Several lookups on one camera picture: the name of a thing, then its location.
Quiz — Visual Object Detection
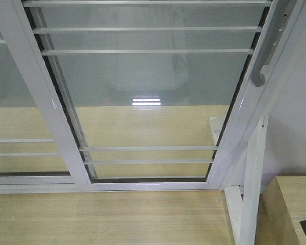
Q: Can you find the white framed sliding glass door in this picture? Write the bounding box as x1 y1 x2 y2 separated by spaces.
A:
0 1 297 191

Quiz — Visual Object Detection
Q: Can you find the grey curved door handle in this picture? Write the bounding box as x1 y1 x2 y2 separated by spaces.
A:
250 1 290 87

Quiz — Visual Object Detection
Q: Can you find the light wooden floor board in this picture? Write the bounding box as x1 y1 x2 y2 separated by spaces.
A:
0 105 233 244

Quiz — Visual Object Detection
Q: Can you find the white triangular support brace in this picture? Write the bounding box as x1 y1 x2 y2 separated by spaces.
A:
219 115 269 244

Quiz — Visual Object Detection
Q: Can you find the fixed white framed glass panel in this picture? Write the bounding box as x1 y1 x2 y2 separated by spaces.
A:
0 10 79 194

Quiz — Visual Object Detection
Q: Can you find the light wooden box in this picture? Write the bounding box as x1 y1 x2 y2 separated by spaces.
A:
262 176 306 244

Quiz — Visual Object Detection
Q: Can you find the white door frame post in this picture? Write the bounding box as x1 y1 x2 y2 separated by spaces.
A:
218 0 306 191

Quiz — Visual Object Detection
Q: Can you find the white wall panel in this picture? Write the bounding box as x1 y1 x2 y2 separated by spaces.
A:
260 51 306 189

